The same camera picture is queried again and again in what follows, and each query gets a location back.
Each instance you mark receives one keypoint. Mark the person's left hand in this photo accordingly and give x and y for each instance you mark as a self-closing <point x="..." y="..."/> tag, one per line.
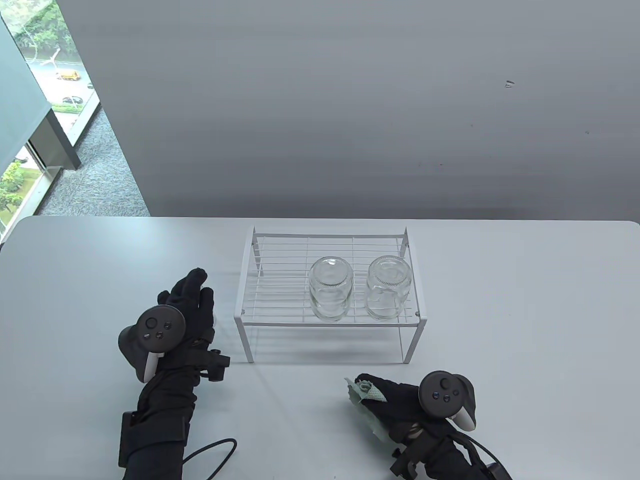
<point x="197" y="310"/>

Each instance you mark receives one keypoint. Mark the person's right hand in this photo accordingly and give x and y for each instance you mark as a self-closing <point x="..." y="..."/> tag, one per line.
<point x="400" y="405"/>

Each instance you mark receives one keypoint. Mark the green fish scale cleaning cloth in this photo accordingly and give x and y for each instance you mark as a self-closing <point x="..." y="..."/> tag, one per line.
<point x="372" y="422"/>

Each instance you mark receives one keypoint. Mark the clear glass jar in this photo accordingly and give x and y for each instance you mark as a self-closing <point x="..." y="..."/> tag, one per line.
<point x="387" y="290"/>
<point x="330" y="292"/>

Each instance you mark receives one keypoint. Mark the person's left forearm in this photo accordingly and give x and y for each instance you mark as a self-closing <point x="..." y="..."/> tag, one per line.
<point x="160" y="425"/>

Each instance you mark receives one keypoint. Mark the person's right forearm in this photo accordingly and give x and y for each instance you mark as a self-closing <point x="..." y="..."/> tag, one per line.
<point x="445" y="460"/>

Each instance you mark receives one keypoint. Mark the grey black hand controller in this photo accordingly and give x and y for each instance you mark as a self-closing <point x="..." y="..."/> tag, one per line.
<point x="445" y="392"/>
<point x="160" y="330"/>

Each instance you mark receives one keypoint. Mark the dark grey window column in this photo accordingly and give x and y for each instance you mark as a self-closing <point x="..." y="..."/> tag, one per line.
<point x="55" y="145"/>

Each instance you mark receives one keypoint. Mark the glass window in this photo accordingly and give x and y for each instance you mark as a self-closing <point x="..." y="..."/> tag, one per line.
<point x="65" y="75"/>

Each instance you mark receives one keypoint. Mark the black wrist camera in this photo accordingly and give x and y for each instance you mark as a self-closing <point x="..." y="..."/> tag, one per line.
<point x="216" y="365"/>
<point x="402" y="462"/>

